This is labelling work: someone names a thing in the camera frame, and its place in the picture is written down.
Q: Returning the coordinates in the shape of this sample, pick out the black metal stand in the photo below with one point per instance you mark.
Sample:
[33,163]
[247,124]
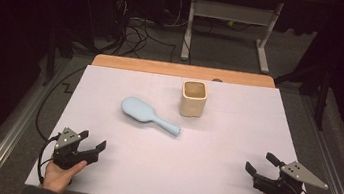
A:
[321,106]
[51,61]

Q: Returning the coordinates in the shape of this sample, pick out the light blue hairbrush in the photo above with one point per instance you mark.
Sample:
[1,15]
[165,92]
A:
[138,109]

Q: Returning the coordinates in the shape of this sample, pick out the small yellow floor object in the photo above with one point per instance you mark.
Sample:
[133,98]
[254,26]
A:
[230,23]

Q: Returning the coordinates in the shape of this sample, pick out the white metal desk frame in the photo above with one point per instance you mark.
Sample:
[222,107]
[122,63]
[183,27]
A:
[231,12]

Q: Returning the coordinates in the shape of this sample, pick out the person's left hand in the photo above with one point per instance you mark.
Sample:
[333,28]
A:
[56,177]

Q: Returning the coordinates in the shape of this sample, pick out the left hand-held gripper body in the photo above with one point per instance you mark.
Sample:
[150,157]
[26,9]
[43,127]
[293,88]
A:
[66,157]

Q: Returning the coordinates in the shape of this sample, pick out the dark equipment with red light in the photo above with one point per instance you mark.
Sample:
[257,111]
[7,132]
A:
[111,5]

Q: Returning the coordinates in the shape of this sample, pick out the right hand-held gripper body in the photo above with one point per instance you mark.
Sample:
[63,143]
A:
[279,188]

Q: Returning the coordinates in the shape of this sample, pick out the cream square cup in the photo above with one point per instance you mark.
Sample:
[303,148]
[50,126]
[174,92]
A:
[192,106]

